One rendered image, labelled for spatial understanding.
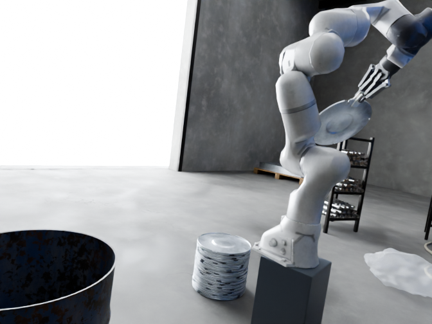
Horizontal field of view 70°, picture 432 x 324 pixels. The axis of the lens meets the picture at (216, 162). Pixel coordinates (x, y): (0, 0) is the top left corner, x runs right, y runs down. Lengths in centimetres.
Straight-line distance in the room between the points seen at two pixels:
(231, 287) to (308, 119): 101
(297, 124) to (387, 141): 695
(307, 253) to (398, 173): 679
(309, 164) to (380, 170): 691
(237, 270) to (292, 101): 99
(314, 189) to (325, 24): 48
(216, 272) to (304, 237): 69
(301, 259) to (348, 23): 72
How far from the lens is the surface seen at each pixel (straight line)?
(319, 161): 96
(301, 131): 95
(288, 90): 92
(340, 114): 146
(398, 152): 778
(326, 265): 113
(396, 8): 129
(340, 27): 102
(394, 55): 130
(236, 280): 166
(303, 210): 102
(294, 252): 104
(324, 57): 91
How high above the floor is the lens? 85
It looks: 6 degrees down
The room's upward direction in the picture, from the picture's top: 7 degrees clockwise
